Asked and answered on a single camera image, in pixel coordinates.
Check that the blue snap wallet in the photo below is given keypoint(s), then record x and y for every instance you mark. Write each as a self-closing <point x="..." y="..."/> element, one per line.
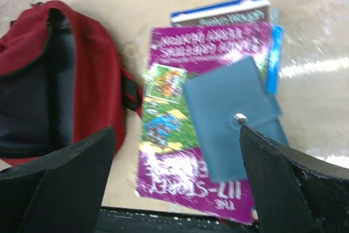
<point x="220" y="101"/>

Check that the red student backpack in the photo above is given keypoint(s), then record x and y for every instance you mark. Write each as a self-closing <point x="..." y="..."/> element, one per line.
<point x="62" y="79"/>

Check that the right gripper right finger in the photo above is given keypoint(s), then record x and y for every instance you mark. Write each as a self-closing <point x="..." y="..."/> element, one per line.
<point x="293" y="191"/>

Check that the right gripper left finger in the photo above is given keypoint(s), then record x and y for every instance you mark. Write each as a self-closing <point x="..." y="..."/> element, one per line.
<point x="61" y="191"/>

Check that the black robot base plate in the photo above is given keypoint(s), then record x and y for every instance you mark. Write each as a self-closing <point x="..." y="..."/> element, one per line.
<point x="112" y="219"/>

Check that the purple storey treehouse book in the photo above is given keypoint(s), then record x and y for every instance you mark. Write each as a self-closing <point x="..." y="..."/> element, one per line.
<point x="171" y="165"/>

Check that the blue book under stack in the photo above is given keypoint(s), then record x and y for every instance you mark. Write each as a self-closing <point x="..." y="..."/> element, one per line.
<point x="240" y="11"/>

